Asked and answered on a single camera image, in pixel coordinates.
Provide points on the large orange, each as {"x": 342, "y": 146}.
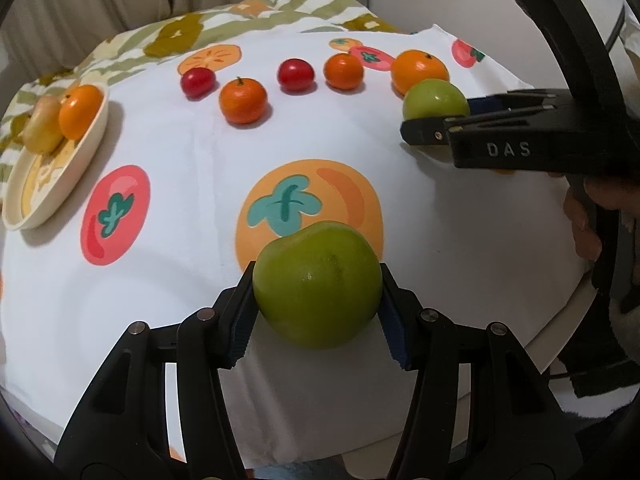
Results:
{"x": 417, "y": 67}

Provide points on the person's right hand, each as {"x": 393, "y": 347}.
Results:
{"x": 582, "y": 225}

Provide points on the beige curtain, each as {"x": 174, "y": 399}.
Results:
{"x": 100, "y": 0}

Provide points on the white fruit-print tablecloth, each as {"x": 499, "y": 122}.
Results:
{"x": 200, "y": 185}

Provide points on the green striped floral blanket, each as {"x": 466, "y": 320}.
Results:
{"x": 310, "y": 5}

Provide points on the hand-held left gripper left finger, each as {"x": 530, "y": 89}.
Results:
{"x": 242, "y": 322}

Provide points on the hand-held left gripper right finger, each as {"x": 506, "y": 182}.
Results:
{"x": 392, "y": 322}

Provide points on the small mandarin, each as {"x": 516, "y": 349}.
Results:
{"x": 243, "y": 101}
{"x": 343, "y": 71}

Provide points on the red cherry tomato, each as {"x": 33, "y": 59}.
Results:
{"x": 198, "y": 82}
{"x": 295, "y": 75}

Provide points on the large green apple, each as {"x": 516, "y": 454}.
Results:
{"x": 315, "y": 285}

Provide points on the orange with stem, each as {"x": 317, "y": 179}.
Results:
{"x": 80, "y": 110}

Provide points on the dark cloth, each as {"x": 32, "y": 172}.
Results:
{"x": 600, "y": 360}

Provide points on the yellow-red apple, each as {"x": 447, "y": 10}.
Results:
{"x": 42, "y": 127}

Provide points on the small green apple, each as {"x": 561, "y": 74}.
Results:
{"x": 435, "y": 100}

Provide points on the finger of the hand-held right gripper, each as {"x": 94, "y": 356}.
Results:
{"x": 425, "y": 132}
{"x": 485, "y": 106}

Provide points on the cream ceramic bowl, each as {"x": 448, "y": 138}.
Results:
{"x": 55, "y": 185}

